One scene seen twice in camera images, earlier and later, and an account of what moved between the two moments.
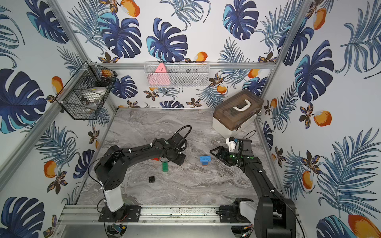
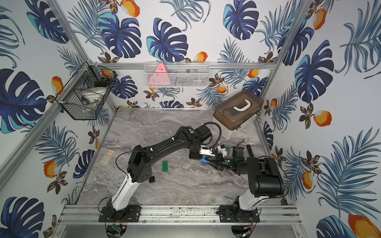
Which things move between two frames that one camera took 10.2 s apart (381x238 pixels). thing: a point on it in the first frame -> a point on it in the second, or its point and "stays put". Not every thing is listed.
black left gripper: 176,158 -> 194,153
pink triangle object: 159,77 stays put
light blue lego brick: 205,159 stays put
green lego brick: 165,166 stays put
